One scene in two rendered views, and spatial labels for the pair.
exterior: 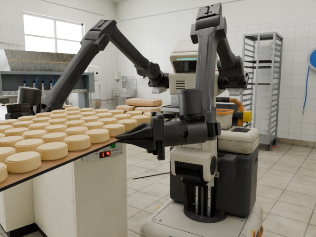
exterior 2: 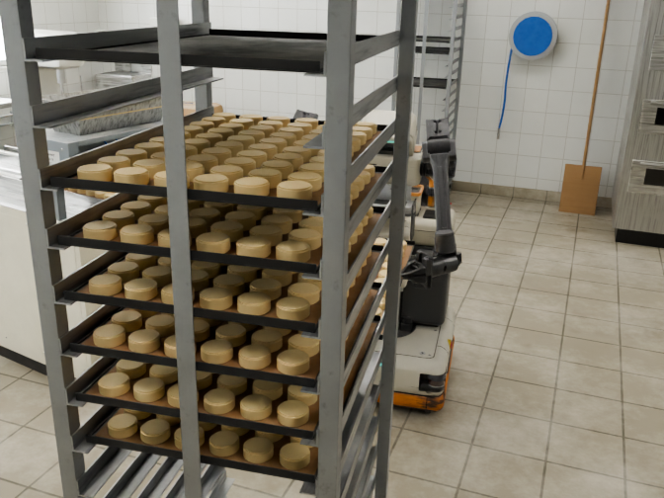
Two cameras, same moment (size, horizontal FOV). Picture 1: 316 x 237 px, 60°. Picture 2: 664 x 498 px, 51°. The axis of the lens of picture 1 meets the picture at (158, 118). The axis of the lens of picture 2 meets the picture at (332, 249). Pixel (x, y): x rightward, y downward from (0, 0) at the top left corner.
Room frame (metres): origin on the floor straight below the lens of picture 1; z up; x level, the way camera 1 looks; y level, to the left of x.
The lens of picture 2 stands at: (-1.16, 0.81, 1.77)
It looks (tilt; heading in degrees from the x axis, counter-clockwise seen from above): 20 degrees down; 344
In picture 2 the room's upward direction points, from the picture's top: 1 degrees clockwise
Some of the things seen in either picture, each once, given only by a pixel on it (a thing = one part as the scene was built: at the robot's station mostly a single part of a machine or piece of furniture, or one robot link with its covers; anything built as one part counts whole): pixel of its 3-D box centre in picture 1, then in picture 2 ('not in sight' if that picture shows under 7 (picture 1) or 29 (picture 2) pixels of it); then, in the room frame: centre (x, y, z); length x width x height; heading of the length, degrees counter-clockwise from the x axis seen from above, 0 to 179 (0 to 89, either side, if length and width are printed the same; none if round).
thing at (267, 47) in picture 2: not in sight; (249, 44); (0.06, 0.60, 1.68); 0.60 x 0.40 x 0.02; 150
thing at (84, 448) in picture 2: not in sight; (166, 354); (0.17, 0.77, 1.05); 0.64 x 0.03 x 0.03; 150
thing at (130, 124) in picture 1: (127, 124); not in sight; (0.67, 0.08, 1.01); 0.05 x 0.05 x 0.02
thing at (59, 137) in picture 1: (54, 139); not in sight; (0.55, 0.21, 1.00); 0.05 x 0.05 x 0.02
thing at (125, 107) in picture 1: (133, 108); not in sight; (6.01, 0.55, 0.49); 0.72 x 0.42 x 0.15; 144
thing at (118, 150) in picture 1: (103, 145); not in sight; (1.47, 0.30, 0.77); 0.24 x 0.04 x 0.14; 132
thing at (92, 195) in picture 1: (75, 182); not in sight; (1.74, 0.55, 0.45); 0.70 x 0.34 x 0.90; 42
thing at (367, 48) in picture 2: not in sight; (365, 46); (-0.03, 0.42, 1.68); 0.64 x 0.03 x 0.03; 150
